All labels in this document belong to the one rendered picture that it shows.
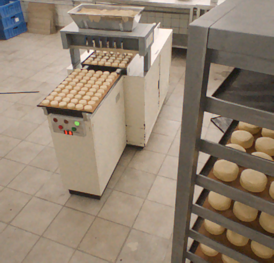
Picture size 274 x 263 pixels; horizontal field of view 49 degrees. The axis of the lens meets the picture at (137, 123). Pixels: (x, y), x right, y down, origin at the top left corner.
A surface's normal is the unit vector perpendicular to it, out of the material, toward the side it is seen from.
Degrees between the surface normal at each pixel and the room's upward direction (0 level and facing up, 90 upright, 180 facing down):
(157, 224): 0
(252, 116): 90
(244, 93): 0
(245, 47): 90
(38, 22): 67
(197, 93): 90
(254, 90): 0
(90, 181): 90
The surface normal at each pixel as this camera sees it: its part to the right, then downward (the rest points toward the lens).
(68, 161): -0.27, 0.56
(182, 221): -0.52, 0.50
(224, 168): -0.02, -0.82
